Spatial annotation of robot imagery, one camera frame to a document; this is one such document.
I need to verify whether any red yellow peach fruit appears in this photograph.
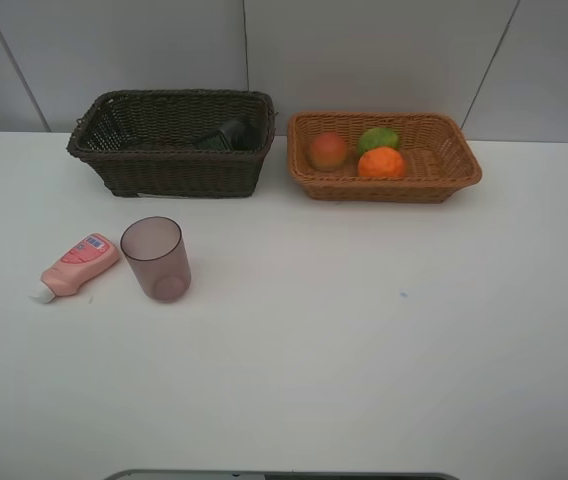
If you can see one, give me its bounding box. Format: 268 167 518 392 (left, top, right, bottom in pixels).
309 132 348 172

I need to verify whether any dark green dropper bottle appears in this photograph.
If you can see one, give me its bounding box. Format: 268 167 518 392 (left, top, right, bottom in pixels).
193 119 261 151

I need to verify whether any orange tangerine fruit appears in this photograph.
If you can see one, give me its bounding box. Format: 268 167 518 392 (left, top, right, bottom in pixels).
357 147 407 178

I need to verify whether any green lime fruit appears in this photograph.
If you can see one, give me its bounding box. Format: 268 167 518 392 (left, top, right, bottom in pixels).
357 127 400 156

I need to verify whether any pink lotion bottle white cap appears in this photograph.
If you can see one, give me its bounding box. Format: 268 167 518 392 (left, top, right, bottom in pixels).
29 233 120 304

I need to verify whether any translucent pink plastic cup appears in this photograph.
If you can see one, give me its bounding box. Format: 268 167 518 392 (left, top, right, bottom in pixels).
120 216 191 303

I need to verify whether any orange wicker basket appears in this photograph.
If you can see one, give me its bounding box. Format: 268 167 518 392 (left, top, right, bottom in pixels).
287 111 482 203

